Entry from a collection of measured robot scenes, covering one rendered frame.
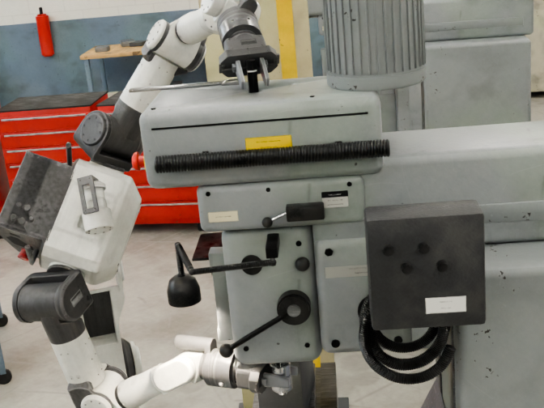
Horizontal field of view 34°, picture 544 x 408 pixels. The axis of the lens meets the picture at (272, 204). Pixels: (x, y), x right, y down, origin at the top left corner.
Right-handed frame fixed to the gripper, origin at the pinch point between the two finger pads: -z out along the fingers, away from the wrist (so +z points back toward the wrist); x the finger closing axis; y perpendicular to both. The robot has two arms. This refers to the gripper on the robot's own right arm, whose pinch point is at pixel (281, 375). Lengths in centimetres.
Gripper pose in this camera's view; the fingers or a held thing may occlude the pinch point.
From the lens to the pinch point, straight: 208.4
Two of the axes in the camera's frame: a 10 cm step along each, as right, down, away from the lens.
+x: 3.7, -3.2, 8.7
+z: -9.3, -0.5, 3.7
